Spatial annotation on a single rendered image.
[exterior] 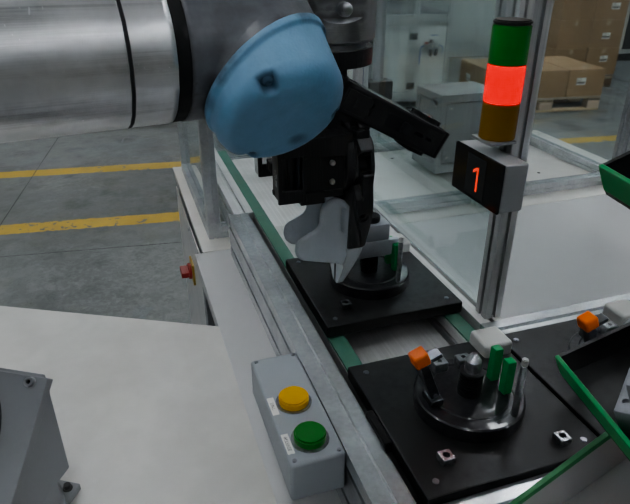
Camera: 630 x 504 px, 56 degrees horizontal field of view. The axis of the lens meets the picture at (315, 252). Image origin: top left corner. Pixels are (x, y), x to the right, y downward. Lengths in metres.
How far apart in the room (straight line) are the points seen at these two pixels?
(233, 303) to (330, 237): 0.71
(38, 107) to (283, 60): 0.11
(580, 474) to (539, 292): 0.74
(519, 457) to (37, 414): 0.56
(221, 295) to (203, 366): 0.23
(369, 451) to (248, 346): 0.40
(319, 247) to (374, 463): 0.32
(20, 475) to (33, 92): 0.55
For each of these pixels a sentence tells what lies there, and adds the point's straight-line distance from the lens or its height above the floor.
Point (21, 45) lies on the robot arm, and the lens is 0.29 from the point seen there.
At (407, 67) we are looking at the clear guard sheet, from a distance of 1.19.
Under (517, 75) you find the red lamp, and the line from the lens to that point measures 0.85.
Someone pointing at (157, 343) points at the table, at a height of 0.86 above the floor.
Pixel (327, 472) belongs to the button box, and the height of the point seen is 0.93.
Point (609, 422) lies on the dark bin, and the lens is 0.47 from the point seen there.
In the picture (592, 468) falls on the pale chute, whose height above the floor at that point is 1.08.
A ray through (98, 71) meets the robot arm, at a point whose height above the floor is 1.45.
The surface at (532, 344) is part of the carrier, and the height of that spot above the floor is 0.97.
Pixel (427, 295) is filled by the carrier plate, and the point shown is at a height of 0.97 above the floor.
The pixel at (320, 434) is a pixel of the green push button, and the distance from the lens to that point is 0.76.
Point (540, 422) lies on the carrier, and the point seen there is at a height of 0.97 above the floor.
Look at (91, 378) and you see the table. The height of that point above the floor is 0.86.
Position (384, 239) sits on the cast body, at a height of 1.06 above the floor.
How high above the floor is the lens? 1.50
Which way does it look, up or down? 27 degrees down
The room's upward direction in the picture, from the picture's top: straight up
